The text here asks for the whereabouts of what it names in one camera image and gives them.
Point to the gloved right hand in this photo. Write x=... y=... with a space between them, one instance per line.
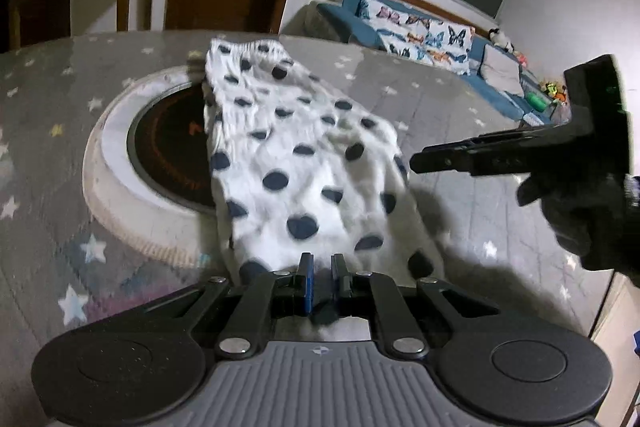
x=596 y=220

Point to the blue sofa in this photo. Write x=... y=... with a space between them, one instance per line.
x=337 y=20

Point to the white navy polka-dot garment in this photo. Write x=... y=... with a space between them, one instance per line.
x=298 y=167

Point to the butterfly print blanket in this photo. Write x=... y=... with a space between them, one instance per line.
x=419 y=38

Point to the green round toy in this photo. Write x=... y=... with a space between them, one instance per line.
x=537 y=101

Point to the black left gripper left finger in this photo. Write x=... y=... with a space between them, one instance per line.
x=252 y=311

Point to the round black induction cooktop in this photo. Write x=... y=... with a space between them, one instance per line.
x=166 y=145

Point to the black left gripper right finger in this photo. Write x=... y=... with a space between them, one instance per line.
x=376 y=298

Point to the black white plush toy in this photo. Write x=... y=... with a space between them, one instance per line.
x=498 y=38

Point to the grey star-pattern tablecloth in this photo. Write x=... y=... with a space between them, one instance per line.
x=60 y=268

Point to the grey cushion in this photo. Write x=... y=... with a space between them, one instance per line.
x=499 y=71

